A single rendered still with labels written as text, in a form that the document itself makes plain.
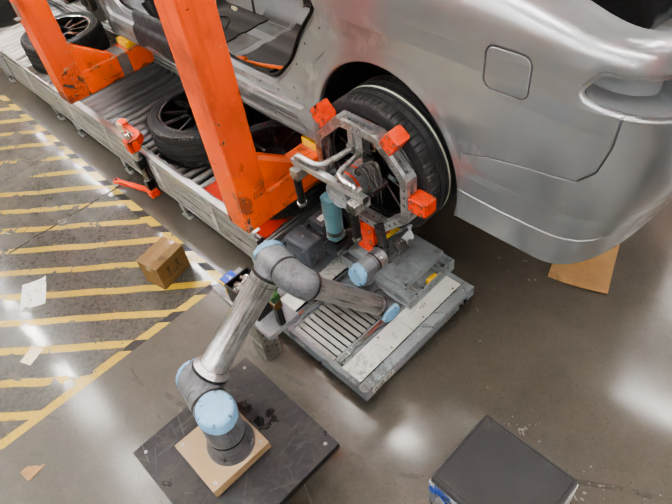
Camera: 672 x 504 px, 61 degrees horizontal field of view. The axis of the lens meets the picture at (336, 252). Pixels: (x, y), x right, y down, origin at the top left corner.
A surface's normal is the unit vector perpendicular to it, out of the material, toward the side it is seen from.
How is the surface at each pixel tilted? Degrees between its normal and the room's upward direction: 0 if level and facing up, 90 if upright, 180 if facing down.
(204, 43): 90
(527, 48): 81
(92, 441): 0
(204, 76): 90
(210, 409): 4
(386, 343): 0
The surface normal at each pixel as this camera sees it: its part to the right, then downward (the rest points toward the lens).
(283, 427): -0.11, -0.67
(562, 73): -0.70, 0.58
